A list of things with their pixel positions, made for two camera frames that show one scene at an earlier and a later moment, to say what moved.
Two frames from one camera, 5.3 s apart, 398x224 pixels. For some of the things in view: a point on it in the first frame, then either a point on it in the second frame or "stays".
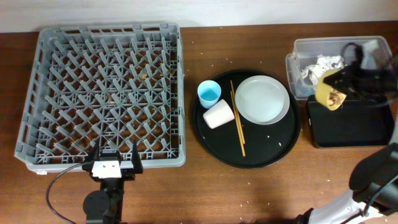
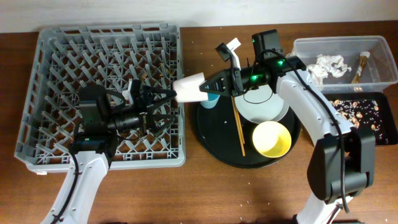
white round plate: [263, 99] stays
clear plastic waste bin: [311, 56] stays
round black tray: [264, 144] stays
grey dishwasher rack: [108, 84] stays
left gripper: [129, 174] -> [143, 116]
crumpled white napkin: [312, 73] stays
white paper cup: [220, 114] -> [188, 88]
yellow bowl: [328, 96] -> [272, 139]
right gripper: [342, 81] -> [232, 81]
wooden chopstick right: [237, 112] stays
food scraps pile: [335, 99] -> [360, 112]
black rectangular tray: [355, 123] stays
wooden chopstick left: [237, 125] stays
